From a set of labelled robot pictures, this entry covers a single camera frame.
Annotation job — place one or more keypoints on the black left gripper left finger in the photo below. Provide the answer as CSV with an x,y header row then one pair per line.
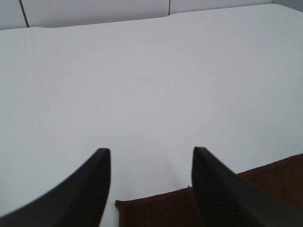
x,y
78,201

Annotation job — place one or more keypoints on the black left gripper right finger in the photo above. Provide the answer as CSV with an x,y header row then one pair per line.
x,y
226,200

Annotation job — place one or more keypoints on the brown towel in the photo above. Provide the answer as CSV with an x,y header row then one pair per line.
x,y
282,180

